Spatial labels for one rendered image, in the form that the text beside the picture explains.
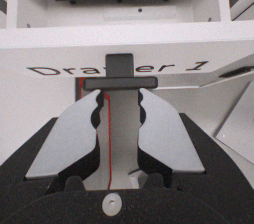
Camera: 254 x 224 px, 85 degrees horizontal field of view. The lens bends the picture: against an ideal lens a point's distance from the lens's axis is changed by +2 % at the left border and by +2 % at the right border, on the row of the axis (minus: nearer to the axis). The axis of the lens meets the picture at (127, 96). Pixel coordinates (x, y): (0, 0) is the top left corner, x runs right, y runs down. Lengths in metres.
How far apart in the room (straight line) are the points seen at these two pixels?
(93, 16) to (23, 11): 0.09
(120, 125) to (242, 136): 0.87
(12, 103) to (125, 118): 0.80
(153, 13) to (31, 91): 0.27
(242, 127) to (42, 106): 1.23
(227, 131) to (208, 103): 0.23
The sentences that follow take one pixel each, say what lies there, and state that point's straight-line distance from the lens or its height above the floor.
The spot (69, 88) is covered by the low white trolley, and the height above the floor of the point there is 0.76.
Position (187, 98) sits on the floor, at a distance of 1.14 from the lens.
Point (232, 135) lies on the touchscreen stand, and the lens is 1.27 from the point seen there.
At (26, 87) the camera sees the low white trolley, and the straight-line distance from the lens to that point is 0.35.
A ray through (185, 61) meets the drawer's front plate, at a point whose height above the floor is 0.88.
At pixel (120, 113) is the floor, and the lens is 1.04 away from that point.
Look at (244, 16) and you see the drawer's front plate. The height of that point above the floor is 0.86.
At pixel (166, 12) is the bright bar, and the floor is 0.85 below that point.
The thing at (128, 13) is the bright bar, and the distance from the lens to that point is 0.24.
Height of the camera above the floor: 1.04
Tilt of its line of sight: 85 degrees down
